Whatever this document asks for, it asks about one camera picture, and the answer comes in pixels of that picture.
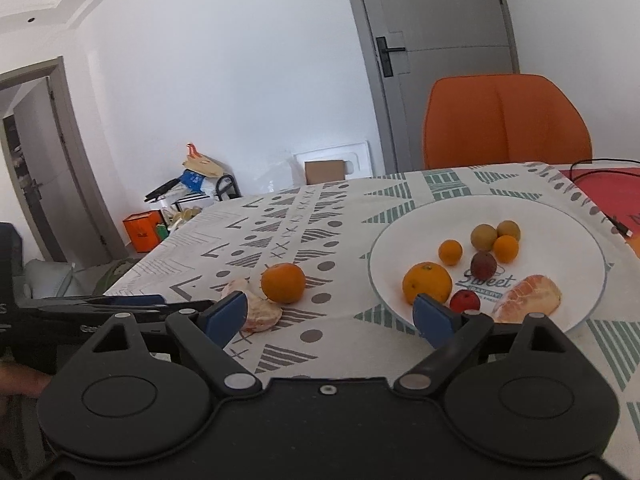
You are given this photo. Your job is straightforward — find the brown longan fruit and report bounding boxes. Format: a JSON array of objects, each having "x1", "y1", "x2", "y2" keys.
[{"x1": 496, "y1": 220, "x2": 522, "y2": 240}]

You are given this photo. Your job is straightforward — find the grey open door left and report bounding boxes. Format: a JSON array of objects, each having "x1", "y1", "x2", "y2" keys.
[{"x1": 1, "y1": 56, "x2": 127, "y2": 269}]

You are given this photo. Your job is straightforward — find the red orange cartoon tablecloth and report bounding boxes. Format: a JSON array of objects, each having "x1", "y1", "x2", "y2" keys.
[{"x1": 559, "y1": 157, "x2": 639, "y2": 256}]

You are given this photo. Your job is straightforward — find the small orange kumquat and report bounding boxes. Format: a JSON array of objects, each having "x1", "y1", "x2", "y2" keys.
[
  {"x1": 438, "y1": 240, "x2": 463, "y2": 266},
  {"x1": 492, "y1": 235, "x2": 520, "y2": 263}
]

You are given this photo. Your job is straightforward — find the dark brown round fruit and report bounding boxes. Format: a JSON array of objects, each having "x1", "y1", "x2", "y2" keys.
[{"x1": 470, "y1": 252, "x2": 497, "y2": 282}]

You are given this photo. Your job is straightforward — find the peeled pomelo segment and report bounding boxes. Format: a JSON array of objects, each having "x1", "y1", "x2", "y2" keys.
[
  {"x1": 491, "y1": 274, "x2": 562, "y2": 324},
  {"x1": 221, "y1": 278, "x2": 282, "y2": 333}
]

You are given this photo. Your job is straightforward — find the grey door with handle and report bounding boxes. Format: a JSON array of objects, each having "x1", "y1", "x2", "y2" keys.
[{"x1": 349, "y1": 0, "x2": 520, "y2": 172}]

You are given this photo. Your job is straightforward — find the cardboard box by wall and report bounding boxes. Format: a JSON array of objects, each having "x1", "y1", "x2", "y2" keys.
[{"x1": 304, "y1": 159, "x2": 346, "y2": 185}]

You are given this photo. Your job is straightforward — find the yellow-brown longan fruit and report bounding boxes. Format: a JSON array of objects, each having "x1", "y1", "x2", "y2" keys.
[{"x1": 470, "y1": 223, "x2": 498, "y2": 252}]

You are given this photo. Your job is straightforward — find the person's left hand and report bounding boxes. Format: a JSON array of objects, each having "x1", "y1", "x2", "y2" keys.
[{"x1": 0, "y1": 362, "x2": 52, "y2": 399}]

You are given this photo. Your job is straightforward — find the white round plate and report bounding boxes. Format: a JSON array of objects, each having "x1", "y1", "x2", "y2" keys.
[{"x1": 368, "y1": 195, "x2": 608, "y2": 330}]

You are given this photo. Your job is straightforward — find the orange chair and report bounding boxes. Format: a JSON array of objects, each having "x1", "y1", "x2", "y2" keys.
[{"x1": 423, "y1": 74, "x2": 592, "y2": 169}]

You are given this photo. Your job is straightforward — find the black usb cable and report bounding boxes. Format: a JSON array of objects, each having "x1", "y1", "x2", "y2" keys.
[{"x1": 569, "y1": 158, "x2": 640, "y2": 239}]

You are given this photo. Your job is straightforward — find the large orange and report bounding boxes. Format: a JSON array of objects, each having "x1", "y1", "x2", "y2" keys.
[
  {"x1": 401, "y1": 261, "x2": 452, "y2": 306},
  {"x1": 260, "y1": 263, "x2": 306, "y2": 304}
]

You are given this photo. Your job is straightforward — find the red cherry tomato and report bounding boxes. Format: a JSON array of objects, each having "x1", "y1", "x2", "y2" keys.
[{"x1": 449, "y1": 289, "x2": 480, "y2": 313}]

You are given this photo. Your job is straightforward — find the grey cushions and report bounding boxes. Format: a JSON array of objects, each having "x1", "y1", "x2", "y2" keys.
[{"x1": 17, "y1": 259, "x2": 108, "y2": 299}]

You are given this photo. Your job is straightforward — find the white board by wall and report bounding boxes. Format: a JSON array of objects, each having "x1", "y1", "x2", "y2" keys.
[{"x1": 294, "y1": 142, "x2": 373, "y2": 184}]

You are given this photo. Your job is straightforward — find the orange box on floor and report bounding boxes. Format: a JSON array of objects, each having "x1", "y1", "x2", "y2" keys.
[{"x1": 122, "y1": 210, "x2": 164, "y2": 252}]

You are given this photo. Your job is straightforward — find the patterned white tablecloth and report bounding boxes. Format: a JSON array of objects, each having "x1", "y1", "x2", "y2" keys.
[{"x1": 112, "y1": 162, "x2": 639, "y2": 478}]

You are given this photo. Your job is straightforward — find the pile of bags clutter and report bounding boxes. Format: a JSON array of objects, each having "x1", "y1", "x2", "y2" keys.
[{"x1": 144, "y1": 143, "x2": 242, "y2": 229}]

